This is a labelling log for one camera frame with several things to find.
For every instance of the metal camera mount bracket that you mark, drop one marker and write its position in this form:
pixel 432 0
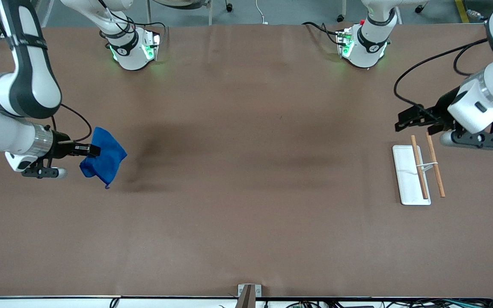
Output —
pixel 248 295

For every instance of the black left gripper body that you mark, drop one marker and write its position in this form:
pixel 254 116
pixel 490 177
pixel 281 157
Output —
pixel 444 107

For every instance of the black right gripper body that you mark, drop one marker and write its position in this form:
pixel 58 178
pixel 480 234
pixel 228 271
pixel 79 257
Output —
pixel 61 145

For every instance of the white rack with wooden rods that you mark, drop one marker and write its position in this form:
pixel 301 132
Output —
pixel 407 179

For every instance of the blue microfibre towel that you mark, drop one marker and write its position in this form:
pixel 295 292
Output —
pixel 105 160

